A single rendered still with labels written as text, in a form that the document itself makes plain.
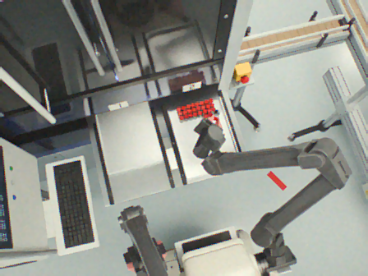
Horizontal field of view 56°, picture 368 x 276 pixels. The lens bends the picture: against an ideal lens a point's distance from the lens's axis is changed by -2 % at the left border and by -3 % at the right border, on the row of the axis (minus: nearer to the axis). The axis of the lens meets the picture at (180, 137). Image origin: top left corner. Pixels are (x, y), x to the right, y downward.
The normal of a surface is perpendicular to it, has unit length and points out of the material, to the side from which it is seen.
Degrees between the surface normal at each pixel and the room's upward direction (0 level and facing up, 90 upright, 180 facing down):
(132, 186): 0
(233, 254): 43
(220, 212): 0
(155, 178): 0
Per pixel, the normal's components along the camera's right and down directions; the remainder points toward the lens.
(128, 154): -0.01, -0.28
